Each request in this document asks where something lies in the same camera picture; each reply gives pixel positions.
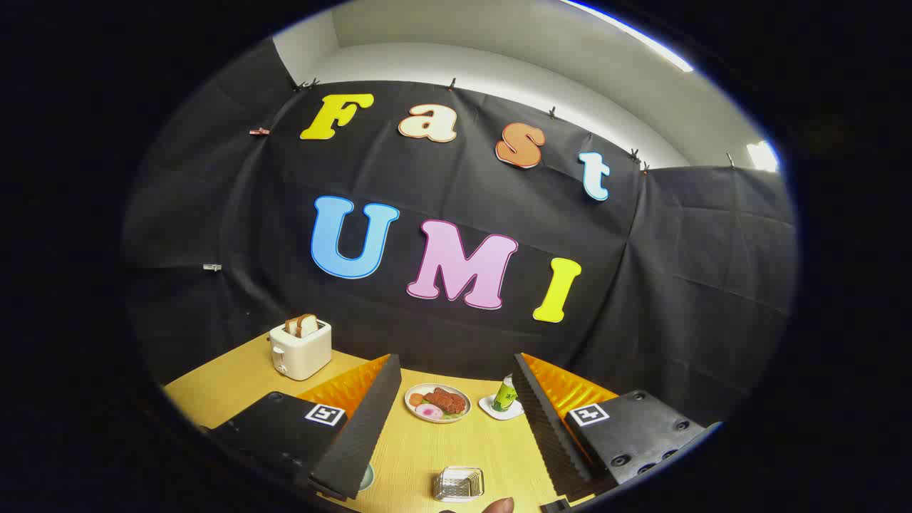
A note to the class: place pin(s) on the orange carrot slice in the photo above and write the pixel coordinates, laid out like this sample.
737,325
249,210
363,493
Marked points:
417,399

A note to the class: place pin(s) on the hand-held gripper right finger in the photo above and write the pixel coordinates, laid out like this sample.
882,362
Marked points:
545,427

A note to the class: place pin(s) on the white oval food plate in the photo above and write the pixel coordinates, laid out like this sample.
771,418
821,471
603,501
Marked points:
456,417

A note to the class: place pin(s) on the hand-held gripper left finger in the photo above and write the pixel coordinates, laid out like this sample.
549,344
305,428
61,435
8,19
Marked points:
363,427

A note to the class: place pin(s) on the brown meat pieces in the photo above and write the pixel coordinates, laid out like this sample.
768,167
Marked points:
447,400

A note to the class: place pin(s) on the toast bread slice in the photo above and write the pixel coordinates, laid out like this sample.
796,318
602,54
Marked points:
291,328
308,325

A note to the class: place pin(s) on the green label drink bottle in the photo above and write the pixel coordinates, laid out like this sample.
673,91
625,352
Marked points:
505,395

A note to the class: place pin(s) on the white toaster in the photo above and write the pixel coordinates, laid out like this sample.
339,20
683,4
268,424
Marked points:
303,353

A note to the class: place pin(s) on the pink radish slice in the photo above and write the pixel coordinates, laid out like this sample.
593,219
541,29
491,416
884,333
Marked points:
431,411

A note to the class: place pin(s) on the white square saucer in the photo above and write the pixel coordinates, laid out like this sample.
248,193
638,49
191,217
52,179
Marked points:
488,407

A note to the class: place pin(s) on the light teal plate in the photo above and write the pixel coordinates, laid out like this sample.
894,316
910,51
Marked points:
366,477

